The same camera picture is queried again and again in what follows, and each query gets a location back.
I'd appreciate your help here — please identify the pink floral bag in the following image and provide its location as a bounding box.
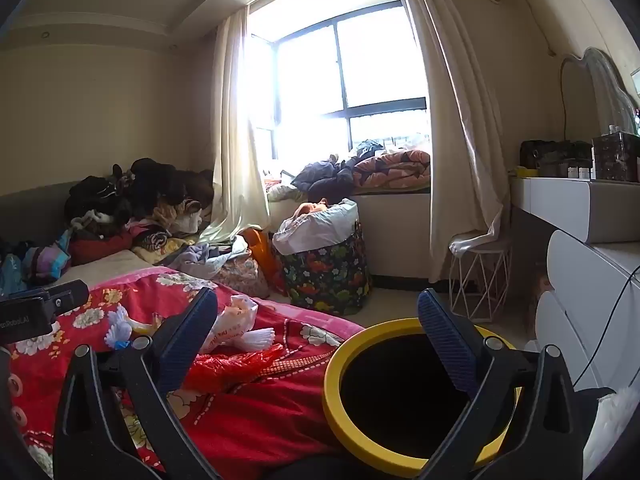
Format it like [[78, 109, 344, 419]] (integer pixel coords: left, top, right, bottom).
[[212, 255, 273, 301]]

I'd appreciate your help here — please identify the dark blue jacket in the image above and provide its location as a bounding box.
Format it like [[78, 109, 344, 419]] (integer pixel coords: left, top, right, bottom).
[[290, 157, 358, 193]]

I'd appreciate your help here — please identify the cream curtain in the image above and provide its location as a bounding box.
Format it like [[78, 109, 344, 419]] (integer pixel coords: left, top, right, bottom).
[[207, 10, 273, 241], [387, 0, 506, 283]]

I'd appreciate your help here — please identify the white vanity desk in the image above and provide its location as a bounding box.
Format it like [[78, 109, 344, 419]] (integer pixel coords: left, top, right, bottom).
[[510, 176, 640, 246]]

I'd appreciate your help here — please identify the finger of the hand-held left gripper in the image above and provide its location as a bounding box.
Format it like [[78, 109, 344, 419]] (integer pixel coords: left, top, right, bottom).
[[0, 280, 90, 318]]

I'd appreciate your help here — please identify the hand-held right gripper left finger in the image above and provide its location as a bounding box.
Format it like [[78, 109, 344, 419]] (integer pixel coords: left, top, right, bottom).
[[52, 287, 221, 480]]

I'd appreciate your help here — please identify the black cloth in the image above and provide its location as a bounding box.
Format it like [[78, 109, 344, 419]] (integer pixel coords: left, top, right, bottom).
[[350, 139, 386, 158]]

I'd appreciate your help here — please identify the orange patterned quilt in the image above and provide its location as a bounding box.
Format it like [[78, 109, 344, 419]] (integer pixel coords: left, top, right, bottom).
[[352, 149, 432, 190]]

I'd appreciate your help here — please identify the dinosaur print laundry basket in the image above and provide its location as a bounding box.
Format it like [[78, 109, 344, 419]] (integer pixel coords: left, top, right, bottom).
[[280, 220, 373, 316]]

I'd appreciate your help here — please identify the white fluffy cloth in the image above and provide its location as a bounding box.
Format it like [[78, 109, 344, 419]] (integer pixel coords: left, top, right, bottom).
[[582, 392, 633, 476]]

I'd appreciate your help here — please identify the red floral blanket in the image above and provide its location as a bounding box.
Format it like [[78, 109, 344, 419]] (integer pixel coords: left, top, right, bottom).
[[0, 266, 366, 480]]

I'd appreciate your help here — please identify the black makeup bag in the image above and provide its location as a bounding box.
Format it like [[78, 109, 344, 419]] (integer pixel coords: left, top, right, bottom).
[[520, 139, 593, 178]]

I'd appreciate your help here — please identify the clear cosmetics organizer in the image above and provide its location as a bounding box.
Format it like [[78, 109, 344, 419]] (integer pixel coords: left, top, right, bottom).
[[592, 130, 640, 182]]

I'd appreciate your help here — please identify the red plastic bag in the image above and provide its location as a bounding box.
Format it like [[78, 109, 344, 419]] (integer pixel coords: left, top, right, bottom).
[[187, 345, 286, 393]]

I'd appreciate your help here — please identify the pink cloth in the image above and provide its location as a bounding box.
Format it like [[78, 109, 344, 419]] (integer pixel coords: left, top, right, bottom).
[[292, 199, 331, 218]]

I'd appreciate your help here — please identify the white green cloth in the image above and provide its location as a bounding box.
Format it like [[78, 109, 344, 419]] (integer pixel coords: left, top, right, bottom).
[[265, 180, 303, 203]]

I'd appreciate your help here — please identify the bed with beige sheet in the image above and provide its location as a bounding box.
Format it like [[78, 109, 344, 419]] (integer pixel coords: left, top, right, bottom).
[[45, 247, 166, 291]]

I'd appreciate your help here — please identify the white wire stool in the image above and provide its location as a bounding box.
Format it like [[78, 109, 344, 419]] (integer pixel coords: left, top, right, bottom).
[[447, 237, 513, 323]]

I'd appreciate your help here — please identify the grey headboard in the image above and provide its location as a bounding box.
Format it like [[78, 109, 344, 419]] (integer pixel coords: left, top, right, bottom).
[[0, 180, 71, 251]]

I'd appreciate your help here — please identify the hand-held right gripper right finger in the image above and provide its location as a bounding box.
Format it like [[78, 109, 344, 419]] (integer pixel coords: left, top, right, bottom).
[[417, 288, 588, 480]]

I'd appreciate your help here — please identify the wavy framed mirror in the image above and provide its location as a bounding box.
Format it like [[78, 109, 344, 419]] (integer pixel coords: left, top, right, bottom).
[[559, 47, 640, 141]]

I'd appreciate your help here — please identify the pile of clothes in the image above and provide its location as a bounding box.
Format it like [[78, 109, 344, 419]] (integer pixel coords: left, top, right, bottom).
[[0, 157, 216, 296]]

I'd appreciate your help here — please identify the white snack wrapper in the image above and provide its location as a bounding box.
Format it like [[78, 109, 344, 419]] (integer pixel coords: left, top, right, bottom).
[[200, 294, 261, 358]]

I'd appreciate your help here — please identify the orange bag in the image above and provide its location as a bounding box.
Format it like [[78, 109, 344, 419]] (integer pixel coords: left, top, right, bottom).
[[240, 227, 286, 293]]

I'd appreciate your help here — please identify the cardboard box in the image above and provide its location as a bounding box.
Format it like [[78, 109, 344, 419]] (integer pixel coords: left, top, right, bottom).
[[522, 267, 553, 336]]

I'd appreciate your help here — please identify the black cable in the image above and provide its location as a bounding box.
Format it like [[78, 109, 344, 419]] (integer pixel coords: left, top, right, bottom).
[[572, 265, 640, 391]]

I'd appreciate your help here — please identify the yellow rimmed trash bin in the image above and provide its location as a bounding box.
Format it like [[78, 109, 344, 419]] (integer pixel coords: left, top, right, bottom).
[[322, 317, 523, 478]]

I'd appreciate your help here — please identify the white chest of drawers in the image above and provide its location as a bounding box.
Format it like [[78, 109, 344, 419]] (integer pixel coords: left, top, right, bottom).
[[532, 230, 640, 461]]

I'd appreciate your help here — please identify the white cloth bundle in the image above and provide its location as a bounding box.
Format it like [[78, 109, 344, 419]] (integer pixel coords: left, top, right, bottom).
[[272, 199, 360, 256]]

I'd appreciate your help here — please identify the pale purple cloth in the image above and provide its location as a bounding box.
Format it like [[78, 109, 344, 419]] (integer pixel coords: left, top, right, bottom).
[[170, 240, 251, 281]]

